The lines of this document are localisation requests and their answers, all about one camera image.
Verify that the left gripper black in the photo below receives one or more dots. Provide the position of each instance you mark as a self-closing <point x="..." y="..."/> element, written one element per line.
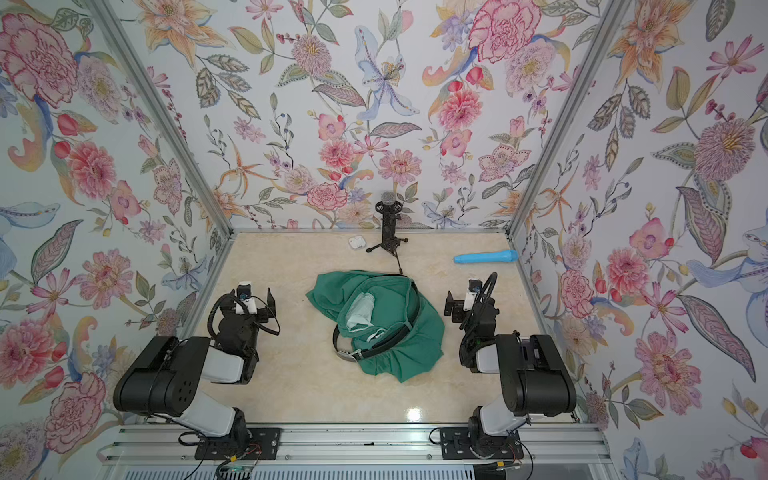
<point x="271" y="309"/>

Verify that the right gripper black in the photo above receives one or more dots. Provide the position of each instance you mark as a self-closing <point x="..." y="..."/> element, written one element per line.
<point x="458" y="317"/>

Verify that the green trousers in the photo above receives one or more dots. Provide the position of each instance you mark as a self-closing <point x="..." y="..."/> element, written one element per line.
<point x="382" y="322"/>

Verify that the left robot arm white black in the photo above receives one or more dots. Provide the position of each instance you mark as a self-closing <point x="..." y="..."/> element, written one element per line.
<point x="164" y="380"/>

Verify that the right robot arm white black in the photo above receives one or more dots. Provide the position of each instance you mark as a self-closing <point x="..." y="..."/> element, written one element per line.
<point x="532" y="374"/>

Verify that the blue cylindrical tube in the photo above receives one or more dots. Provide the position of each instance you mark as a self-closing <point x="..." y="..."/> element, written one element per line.
<point x="504" y="256"/>

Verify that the small white earbuds case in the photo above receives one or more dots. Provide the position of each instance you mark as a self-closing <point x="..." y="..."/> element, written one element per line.
<point x="357" y="242"/>

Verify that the black microphone on tripod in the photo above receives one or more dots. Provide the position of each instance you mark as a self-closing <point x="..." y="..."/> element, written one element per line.
<point x="390" y="208"/>

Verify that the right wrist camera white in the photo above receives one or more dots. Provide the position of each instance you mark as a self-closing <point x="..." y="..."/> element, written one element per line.
<point x="474" y="288"/>

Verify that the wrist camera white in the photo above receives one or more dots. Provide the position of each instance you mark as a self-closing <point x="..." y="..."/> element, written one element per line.
<point x="474" y="288"/>
<point x="246" y="303"/>

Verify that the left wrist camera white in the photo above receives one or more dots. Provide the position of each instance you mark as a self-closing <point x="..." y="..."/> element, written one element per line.
<point x="246" y="303"/>

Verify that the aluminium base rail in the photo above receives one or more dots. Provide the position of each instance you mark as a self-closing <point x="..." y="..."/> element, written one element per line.
<point x="362" y="451"/>

